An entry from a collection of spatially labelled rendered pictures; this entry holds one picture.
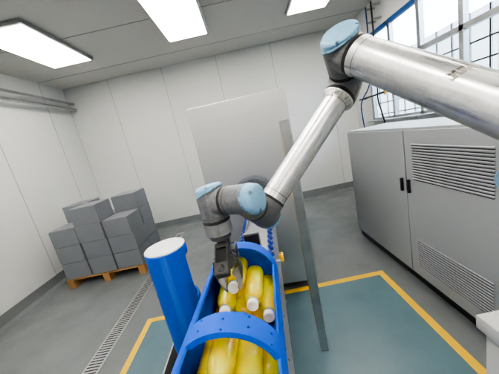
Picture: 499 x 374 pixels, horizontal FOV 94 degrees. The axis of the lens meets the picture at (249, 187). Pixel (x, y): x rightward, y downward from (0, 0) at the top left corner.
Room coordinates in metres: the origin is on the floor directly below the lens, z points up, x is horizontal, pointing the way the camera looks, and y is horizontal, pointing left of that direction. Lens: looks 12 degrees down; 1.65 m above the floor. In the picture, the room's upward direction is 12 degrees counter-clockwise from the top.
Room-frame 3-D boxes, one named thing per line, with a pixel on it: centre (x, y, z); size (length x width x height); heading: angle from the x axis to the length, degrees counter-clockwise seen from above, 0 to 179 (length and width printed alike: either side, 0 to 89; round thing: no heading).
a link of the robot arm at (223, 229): (0.74, 0.13, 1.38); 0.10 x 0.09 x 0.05; 84
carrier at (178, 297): (1.55, 0.67, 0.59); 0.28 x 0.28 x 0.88
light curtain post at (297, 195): (1.47, -0.29, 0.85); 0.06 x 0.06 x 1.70; 84
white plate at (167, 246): (1.55, 0.67, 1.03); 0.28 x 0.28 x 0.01
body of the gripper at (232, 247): (0.74, 0.13, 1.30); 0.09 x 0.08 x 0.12; 174
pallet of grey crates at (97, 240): (3.68, 2.40, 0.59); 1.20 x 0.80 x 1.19; 89
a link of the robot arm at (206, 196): (0.73, 0.13, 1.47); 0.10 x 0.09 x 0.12; 59
